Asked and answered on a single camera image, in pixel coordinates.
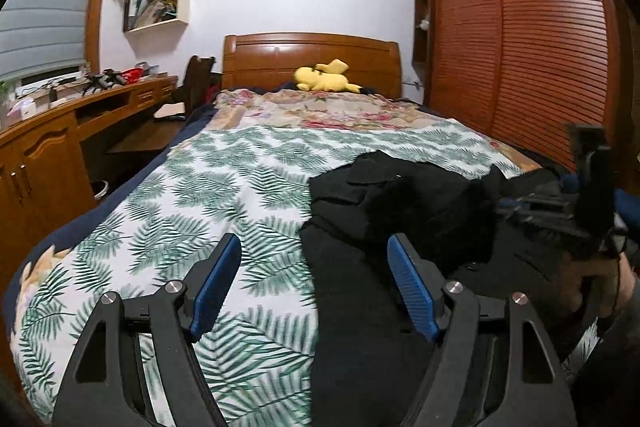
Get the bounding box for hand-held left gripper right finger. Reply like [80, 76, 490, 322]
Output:
[386, 233, 578, 427]

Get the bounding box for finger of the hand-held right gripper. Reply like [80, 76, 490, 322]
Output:
[497, 194, 575, 212]
[502, 209, 576, 228]

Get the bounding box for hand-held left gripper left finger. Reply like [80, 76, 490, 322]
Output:
[50, 233, 243, 427]

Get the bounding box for black jacket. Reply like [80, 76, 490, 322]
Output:
[299, 150, 596, 427]

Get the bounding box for person's right forearm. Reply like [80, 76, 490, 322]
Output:
[570, 267, 640, 427]

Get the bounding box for folded navy clothes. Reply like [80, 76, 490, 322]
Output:
[615, 189, 640, 220]

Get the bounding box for person's right hand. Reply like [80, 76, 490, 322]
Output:
[570, 256, 626, 322]

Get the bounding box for bed with leaf-print cover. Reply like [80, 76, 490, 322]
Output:
[10, 117, 538, 427]

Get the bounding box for navy bed sheet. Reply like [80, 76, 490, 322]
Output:
[0, 102, 221, 323]

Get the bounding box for wooden louvered wardrobe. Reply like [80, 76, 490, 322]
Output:
[413, 0, 621, 178]

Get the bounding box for floral quilt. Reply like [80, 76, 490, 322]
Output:
[212, 88, 458, 132]

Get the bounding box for dark wooden chair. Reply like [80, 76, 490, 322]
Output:
[152, 55, 218, 124]

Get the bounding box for wooden desk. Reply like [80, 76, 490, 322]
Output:
[0, 74, 188, 288]

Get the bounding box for yellow plush toy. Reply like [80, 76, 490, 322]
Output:
[293, 59, 363, 94]

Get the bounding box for wooden bed headboard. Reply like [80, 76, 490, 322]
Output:
[221, 33, 403, 100]

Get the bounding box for white tissue box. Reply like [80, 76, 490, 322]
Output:
[4, 99, 40, 126]

